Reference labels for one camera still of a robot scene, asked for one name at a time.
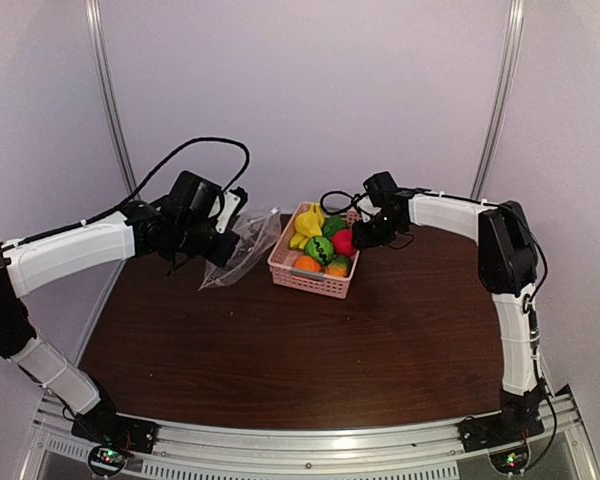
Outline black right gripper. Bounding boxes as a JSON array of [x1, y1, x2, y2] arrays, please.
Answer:
[[354, 211, 404, 249]]

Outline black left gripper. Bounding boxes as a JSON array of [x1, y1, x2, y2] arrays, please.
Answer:
[[174, 218, 239, 266]]

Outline red toy apple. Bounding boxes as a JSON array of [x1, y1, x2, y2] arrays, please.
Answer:
[[331, 229, 357, 257]]

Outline clear zip top bag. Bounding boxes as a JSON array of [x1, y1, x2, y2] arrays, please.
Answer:
[[198, 207, 282, 291]]

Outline green toy watermelon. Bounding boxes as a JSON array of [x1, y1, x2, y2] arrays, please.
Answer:
[[304, 236, 335, 266]]

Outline pink perforated plastic basket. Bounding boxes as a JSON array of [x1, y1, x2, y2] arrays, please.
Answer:
[[267, 202, 360, 299]]

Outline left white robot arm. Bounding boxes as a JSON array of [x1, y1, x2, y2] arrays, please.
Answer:
[[0, 171, 248, 444]]

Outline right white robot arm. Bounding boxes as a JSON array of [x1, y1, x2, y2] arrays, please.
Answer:
[[351, 172, 546, 442]]

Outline green toy bell pepper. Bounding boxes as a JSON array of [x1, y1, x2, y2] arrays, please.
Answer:
[[321, 216, 349, 240]]

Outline green orange toy mango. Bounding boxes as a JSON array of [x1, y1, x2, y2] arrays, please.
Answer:
[[324, 255, 353, 278]]

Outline yellow toy banana bunch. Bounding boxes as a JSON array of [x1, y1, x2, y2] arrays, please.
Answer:
[[296, 203, 326, 230]]

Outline yellow toy pear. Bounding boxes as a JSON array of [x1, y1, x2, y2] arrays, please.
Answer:
[[289, 214, 322, 250]]

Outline orange toy orange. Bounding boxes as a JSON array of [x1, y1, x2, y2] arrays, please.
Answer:
[[293, 255, 322, 273]]

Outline left round circuit board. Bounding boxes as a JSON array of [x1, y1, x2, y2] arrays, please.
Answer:
[[87, 445, 130, 477]]

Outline round circuit board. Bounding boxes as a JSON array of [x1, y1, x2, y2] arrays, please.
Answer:
[[489, 447, 530, 476], [87, 445, 130, 477]]

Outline right round circuit board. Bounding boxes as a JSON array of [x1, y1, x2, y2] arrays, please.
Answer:
[[489, 447, 530, 476]]

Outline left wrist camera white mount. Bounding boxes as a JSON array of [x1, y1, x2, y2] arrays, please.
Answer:
[[210, 187, 248, 233]]

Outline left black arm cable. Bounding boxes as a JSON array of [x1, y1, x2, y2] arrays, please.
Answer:
[[79, 138, 250, 231]]

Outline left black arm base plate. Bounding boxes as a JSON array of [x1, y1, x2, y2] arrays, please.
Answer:
[[71, 411, 158, 454]]

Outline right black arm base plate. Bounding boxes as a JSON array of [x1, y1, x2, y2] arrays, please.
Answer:
[[457, 413, 545, 453]]

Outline right aluminium frame post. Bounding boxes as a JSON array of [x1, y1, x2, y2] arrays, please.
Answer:
[[470, 0, 525, 200]]

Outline aluminium frame post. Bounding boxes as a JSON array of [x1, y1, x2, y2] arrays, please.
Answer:
[[85, 0, 138, 194], [470, 0, 525, 200]]

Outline left aluminium frame post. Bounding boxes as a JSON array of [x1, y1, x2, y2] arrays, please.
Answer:
[[85, 0, 138, 194]]

